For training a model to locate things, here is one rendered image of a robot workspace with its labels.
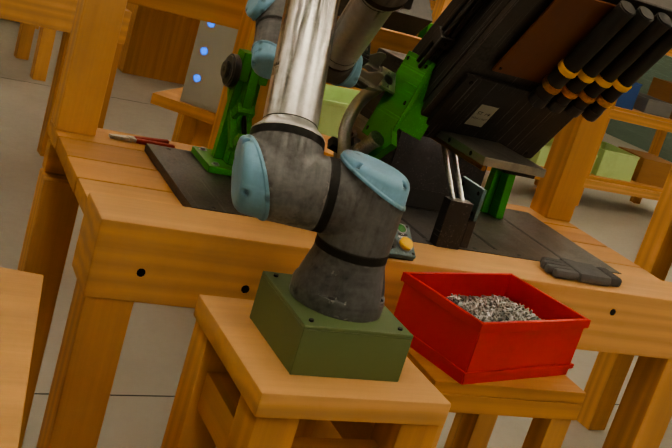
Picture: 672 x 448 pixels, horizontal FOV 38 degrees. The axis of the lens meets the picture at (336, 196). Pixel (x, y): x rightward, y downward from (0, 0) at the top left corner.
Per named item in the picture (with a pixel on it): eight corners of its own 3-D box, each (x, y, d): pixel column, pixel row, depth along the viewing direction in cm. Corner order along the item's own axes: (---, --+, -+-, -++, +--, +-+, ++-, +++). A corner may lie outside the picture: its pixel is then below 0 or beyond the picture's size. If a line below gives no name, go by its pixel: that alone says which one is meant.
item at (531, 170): (542, 183, 209) (546, 169, 208) (480, 170, 202) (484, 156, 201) (454, 131, 242) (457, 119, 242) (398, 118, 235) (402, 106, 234)
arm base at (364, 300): (399, 323, 153) (419, 265, 150) (320, 322, 144) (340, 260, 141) (347, 280, 164) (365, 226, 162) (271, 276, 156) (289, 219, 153)
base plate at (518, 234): (619, 281, 239) (622, 273, 238) (189, 216, 190) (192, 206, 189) (525, 218, 275) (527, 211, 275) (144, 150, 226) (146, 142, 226)
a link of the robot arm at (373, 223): (397, 265, 147) (426, 181, 144) (312, 245, 144) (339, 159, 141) (382, 237, 159) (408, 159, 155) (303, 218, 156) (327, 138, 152)
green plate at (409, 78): (411, 162, 215) (460, 79, 213) (382, 147, 211) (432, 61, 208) (388, 146, 225) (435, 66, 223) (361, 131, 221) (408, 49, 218)
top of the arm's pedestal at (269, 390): (444, 426, 151) (452, 404, 150) (254, 418, 136) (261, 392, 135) (358, 330, 178) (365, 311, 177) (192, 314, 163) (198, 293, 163)
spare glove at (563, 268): (596, 271, 233) (600, 262, 232) (622, 290, 223) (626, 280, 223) (527, 260, 224) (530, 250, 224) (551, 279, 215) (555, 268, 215)
